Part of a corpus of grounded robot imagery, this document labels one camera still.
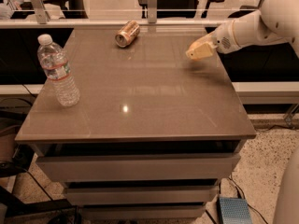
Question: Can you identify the clear plastic water bottle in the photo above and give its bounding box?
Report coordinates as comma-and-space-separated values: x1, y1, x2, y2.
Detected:
37, 34, 80, 106

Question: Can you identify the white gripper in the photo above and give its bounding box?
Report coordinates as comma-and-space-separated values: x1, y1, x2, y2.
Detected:
186, 21, 241, 61

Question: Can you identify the black floor cable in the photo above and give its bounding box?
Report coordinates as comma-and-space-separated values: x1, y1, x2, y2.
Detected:
226, 175, 269, 224

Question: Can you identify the blue perforated box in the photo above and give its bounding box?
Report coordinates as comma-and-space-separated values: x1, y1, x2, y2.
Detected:
217, 197, 253, 224

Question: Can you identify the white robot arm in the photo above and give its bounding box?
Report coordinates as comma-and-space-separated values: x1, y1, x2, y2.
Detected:
186, 0, 299, 224

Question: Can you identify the grey drawer cabinet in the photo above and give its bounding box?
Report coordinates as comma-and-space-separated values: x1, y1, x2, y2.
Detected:
17, 27, 255, 219

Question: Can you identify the orange soda can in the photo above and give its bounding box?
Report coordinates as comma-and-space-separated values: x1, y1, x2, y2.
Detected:
115, 21, 140, 48

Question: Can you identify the black office chair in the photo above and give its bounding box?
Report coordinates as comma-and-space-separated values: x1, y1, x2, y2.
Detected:
138, 0, 225, 19

